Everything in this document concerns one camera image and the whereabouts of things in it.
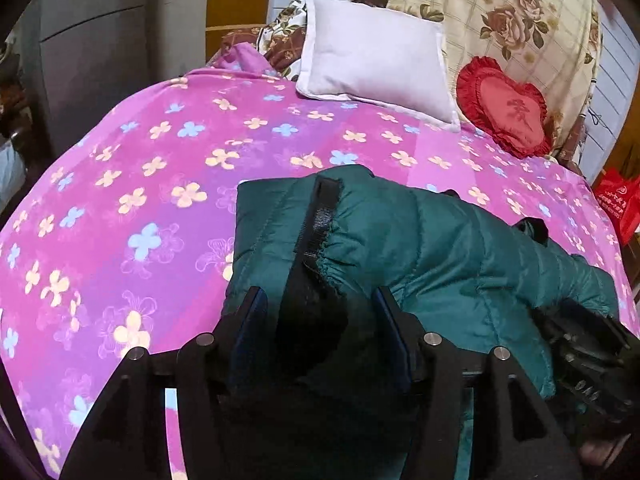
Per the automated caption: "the dark green puffer jacket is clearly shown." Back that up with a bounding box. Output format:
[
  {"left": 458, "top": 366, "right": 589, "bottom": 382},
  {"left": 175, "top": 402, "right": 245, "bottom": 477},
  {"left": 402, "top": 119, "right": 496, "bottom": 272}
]
[{"left": 220, "top": 164, "right": 622, "bottom": 480}]

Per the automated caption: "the red shopping bag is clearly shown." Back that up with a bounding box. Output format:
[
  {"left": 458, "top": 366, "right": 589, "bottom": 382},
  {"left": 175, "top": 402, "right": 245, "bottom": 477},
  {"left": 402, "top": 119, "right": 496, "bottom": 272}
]
[{"left": 594, "top": 168, "right": 640, "bottom": 247}]

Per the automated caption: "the pink floral bed cover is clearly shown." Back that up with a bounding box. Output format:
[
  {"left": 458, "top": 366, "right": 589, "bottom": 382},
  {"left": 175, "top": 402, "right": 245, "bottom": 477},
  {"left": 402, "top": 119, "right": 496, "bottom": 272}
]
[{"left": 1, "top": 47, "right": 639, "bottom": 476}]

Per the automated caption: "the red heart-shaped cushion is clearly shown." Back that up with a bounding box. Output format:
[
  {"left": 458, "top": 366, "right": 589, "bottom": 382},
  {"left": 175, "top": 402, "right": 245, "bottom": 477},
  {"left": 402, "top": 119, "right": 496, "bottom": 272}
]
[{"left": 456, "top": 56, "right": 552, "bottom": 158}]

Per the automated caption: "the white plastic bag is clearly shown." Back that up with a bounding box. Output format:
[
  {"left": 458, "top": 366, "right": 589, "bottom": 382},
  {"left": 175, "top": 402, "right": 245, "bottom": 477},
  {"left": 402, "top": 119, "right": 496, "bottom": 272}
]
[{"left": 0, "top": 140, "right": 26, "bottom": 211}]

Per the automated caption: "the cream rose-print folded quilt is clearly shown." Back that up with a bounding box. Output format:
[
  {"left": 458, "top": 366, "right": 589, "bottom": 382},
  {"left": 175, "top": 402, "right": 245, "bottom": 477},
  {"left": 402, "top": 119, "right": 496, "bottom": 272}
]
[{"left": 387, "top": 0, "right": 602, "bottom": 156}]

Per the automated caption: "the white rectangular pillow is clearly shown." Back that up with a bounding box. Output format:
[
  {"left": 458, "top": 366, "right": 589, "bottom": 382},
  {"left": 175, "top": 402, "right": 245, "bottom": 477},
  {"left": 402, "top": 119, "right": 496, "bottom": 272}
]
[{"left": 296, "top": 0, "right": 460, "bottom": 132}]

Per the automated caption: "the grey refrigerator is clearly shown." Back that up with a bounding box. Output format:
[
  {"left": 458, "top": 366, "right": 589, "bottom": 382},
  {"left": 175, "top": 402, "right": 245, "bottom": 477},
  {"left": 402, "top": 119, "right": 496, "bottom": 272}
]
[{"left": 18, "top": 0, "right": 206, "bottom": 156}]

